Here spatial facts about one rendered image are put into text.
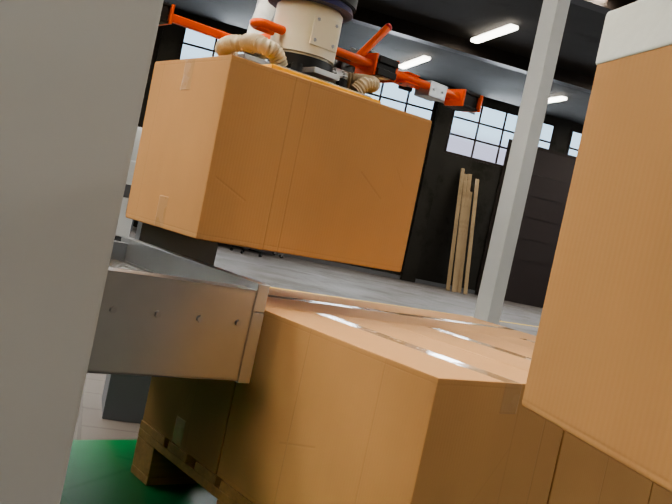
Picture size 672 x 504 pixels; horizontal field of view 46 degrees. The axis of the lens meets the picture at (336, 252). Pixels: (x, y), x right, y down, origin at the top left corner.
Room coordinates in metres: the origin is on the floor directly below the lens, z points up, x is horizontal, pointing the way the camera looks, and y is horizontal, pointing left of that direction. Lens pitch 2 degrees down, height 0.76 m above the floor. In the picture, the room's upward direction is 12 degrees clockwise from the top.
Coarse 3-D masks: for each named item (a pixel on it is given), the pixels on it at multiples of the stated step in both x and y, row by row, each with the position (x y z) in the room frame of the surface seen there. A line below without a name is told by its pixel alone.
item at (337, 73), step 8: (240, 56) 1.93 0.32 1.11; (248, 56) 1.93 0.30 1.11; (256, 56) 1.96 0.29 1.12; (264, 56) 1.96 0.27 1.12; (304, 72) 1.95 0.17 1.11; (312, 72) 1.92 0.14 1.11; (320, 72) 1.93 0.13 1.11; (328, 72) 1.94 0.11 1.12; (336, 72) 2.09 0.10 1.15; (344, 72) 2.11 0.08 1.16; (328, 80) 1.99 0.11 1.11; (336, 80) 1.96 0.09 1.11
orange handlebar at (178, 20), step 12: (180, 24) 2.09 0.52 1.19; (192, 24) 2.11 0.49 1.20; (252, 24) 1.94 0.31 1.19; (264, 24) 1.93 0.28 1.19; (276, 24) 1.95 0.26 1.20; (216, 36) 2.16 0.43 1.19; (360, 60) 2.12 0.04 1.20; (408, 72) 2.23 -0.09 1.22; (408, 84) 2.25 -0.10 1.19; (420, 84) 2.26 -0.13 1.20; (456, 96) 2.36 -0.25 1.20
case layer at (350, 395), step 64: (320, 320) 1.79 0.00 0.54; (384, 320) 2.09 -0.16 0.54; (448, 320) 2.51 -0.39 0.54; (192, 384) 1.95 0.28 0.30; (256, 384) 1.75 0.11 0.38; (320, 384) 1.58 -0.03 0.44; (384, 384) 1.44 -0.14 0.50; (448, 384) 1.37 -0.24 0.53; (512, 384) 1.47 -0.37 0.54; (192, 448) 1.91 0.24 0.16; (256, 448) 1.71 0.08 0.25; (320, 448) 1.55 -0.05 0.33; (384, 448) 1.42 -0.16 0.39; (448, 448) 1.39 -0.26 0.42; (512, 448) 1.50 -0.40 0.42; (576, 448) 1.63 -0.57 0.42
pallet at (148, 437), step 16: (144, 432) 2.10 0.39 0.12; (144, 448) 2.08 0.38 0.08; (160, 448) 2.02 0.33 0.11; (176, 448) 1.96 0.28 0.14; (144, 464) 2.07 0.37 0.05; (160, 464) 2.06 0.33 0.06; (176, 464) 1.95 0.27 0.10; (192, 464) 1.92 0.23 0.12; (144, 480) 2.06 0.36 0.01; (160, 480) 2.07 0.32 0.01; (176, 480) 2.10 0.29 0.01; (192, 480) 2.13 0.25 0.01; (208, 480) 1.83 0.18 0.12; (224, 496) 1.77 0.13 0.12; (240, 496) 1.72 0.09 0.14
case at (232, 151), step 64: (192, 64) 1.85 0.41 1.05; (256, 64) 1.74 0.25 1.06; (192, 128) 1.80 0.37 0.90; (256, 128) 1.76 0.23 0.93; (320, 128) 1.87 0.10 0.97; (384, 128) 1.98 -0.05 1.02; (192, 192) 1.75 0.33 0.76; (256, 192) 1.78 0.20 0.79; (320, 192) 1.89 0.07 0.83; (384, 192) 2.01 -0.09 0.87; (320, 256) 1.91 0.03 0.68; (384, 256) 2.03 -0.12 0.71
